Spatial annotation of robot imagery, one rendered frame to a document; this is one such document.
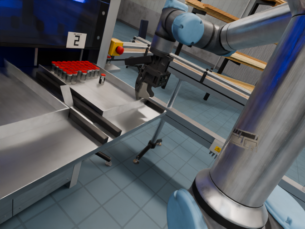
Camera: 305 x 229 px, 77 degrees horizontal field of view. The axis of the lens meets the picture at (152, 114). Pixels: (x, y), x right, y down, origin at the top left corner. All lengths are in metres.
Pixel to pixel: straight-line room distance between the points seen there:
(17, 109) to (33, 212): 0.92
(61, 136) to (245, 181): 0.43
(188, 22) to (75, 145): 0.42
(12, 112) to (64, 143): 0.17
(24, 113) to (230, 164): 0.52
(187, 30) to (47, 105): 0.45
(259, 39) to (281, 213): 0.35
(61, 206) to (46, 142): 0.97
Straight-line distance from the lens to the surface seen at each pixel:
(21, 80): 0.78
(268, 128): 0.27
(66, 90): 0.66
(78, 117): 0.59
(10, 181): 0.45
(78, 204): 1.48
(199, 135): 1.64
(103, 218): 1.45
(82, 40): 0.88
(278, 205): 0.43
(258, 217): 0.34
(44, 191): 1.35
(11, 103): 0.65
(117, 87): 0.88
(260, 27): 0.51
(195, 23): 0.55
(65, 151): 0.51
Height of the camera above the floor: 1.23
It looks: 27 degrees down
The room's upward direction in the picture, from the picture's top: 22 degrees clockwise
